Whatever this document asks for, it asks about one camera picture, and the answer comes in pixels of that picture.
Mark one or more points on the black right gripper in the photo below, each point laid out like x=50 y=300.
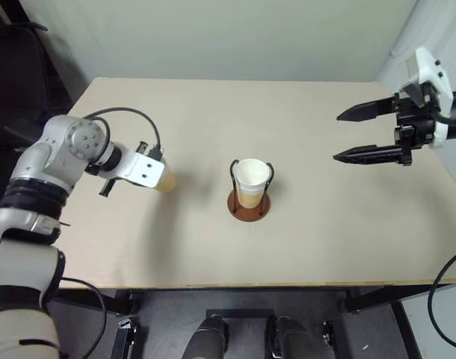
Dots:
x=411 y=116

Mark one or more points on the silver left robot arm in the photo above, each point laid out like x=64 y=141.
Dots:
x=33 y=164

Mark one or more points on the white curtain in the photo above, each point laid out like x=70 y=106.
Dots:
x=407 y=30

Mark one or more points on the dark rounded shape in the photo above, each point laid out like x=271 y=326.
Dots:
x=205 y=338
x=291 y=338

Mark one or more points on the black floor plate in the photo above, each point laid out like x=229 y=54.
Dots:
x=239 y=314

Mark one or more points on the black office chair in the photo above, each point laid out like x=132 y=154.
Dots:
x=15 y=75

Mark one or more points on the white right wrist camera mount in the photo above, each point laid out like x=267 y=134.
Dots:
x=428 y=67

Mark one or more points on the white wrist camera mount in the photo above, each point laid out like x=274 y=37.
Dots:
x=145 y=172
x=428 y=67

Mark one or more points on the black frame foot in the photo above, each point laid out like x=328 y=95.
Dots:
x=328 y=333
x=123 y=338

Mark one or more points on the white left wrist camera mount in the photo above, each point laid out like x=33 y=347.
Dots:
x=145 y=172

